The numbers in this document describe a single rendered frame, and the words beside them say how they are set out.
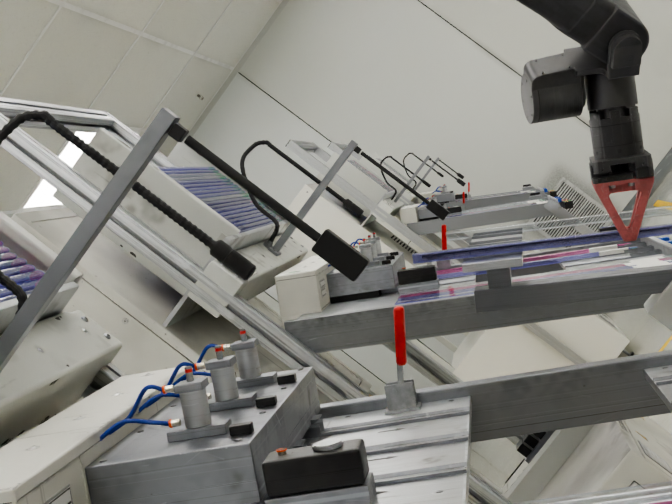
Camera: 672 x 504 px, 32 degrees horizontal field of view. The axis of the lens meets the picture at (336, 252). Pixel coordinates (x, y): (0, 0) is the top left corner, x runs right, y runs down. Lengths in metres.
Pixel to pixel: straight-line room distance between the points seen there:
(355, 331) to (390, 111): 6.69
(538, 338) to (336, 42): 3.77
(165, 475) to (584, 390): 0.50
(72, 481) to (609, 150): 0.74
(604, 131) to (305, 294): 0.99
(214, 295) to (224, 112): 6.86
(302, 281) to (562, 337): 3.49
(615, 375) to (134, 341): 1.08
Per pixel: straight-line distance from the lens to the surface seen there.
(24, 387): 1.09
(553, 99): 1.35
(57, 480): 0.90
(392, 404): 1.23
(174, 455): 0.93
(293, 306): 2.23
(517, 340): 5.61
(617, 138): 1.37
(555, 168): 8.66
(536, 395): 1.25
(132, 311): 2.11
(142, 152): 0.99
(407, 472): 0.97
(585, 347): 5.64
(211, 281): 2.02
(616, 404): 1.26
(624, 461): 2.08
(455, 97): 8.65
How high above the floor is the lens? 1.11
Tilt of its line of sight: 3 degrees up
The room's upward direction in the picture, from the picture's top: 53 degrees counter-clockwise
